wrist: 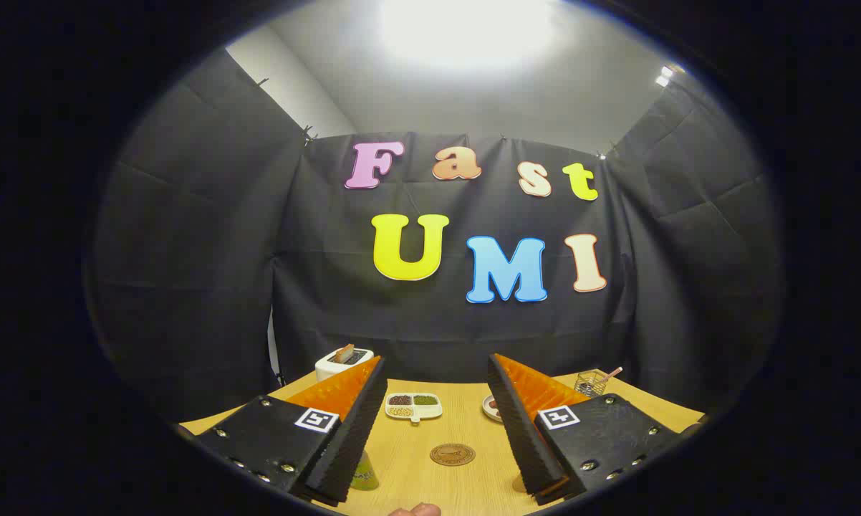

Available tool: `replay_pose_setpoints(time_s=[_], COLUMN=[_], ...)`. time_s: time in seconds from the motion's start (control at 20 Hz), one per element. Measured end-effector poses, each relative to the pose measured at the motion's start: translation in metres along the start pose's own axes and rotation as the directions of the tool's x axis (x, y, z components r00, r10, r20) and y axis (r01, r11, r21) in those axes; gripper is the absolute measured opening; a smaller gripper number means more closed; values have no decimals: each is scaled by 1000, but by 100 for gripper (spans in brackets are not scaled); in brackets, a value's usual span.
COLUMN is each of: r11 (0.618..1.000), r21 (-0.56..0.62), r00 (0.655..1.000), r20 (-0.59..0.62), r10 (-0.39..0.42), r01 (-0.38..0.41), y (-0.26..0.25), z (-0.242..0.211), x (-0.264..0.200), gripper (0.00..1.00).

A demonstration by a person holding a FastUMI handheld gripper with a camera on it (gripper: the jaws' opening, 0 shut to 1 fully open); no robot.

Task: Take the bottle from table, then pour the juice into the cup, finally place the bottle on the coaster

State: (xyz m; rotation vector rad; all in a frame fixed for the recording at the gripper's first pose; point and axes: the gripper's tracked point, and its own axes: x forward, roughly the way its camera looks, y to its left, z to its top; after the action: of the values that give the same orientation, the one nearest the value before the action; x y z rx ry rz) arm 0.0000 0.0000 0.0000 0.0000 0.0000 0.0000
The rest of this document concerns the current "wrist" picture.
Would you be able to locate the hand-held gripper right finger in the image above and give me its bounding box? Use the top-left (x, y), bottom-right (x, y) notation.
top-left (486, 353), bottom-right (705, 507)

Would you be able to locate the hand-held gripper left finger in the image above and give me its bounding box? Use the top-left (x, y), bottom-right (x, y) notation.
top-left (180, 355), bottom-right (389, 508)

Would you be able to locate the silver and green juice bottle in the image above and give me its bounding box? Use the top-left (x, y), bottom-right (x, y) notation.
top-left (350, 450), bottom-right (380, 492)

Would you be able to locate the round wooden coaster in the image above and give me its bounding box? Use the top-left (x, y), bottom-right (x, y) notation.
top-left (430, 443), bottom-right (476, 467)

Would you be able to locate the white divided dish of beans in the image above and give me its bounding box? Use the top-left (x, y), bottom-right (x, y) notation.
top-left (385, 392), bottom-right (443, 425)

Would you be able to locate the wooden table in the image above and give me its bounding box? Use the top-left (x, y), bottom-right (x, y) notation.
top-left (178, 369), bottom-right (707, 516)

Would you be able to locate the white toaster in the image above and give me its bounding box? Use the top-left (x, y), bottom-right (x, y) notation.
top-left (314, 348), bottom-right (375, 383)

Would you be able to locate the ceiling light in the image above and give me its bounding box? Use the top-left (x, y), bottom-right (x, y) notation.
top-left (380, 0), bottom-right (560, 69)

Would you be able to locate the wire mesh holder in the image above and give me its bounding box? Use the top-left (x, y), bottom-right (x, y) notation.
top-left (574, 370), bottom-right (609, 397)

